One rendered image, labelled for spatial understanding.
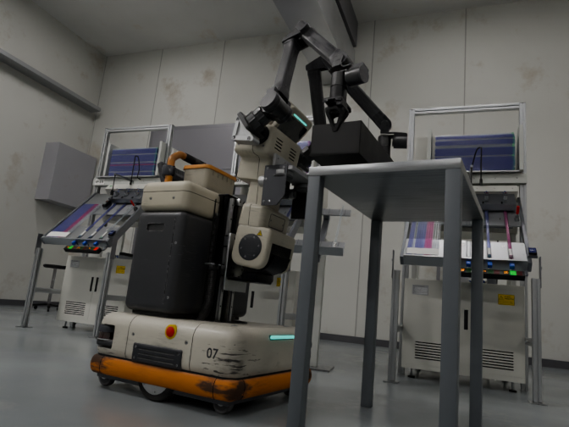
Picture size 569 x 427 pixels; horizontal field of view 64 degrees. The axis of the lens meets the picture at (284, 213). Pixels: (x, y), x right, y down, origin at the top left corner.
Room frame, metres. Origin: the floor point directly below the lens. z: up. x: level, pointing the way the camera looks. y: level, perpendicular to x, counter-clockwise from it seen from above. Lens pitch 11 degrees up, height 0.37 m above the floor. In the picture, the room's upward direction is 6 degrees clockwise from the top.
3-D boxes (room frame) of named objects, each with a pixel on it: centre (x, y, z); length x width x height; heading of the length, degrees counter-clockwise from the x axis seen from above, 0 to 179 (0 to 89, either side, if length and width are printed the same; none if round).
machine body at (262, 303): (3.70, 0.08, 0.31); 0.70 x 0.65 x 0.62; 68
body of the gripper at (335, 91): (1.41, -0.14, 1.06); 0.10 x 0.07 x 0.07; 152
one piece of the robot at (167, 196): (1.99, 0.33, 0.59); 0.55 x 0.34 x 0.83; 151
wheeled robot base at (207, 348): (1.95, 0.25, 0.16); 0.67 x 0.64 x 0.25; 61
